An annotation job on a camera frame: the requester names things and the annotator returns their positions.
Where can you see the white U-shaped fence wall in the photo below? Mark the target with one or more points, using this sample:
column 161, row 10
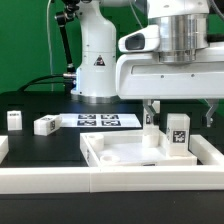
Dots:
column 108, row 179

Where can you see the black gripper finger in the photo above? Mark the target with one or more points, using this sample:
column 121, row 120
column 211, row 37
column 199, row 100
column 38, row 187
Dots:
column 149, row 112
column 213, row 105

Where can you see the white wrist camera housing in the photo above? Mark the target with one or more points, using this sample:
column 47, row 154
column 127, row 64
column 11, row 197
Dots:
column 143, row 40

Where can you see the white fiducial marker sheet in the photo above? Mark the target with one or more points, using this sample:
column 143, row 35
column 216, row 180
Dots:
column 100, row 120

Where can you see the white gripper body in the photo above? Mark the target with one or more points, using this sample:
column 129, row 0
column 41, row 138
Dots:
column 142, row 76

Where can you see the white square tabletop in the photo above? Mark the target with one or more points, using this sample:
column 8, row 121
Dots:
column 129, row 148

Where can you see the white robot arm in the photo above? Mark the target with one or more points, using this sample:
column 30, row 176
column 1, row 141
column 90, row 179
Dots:
column 170, row 58

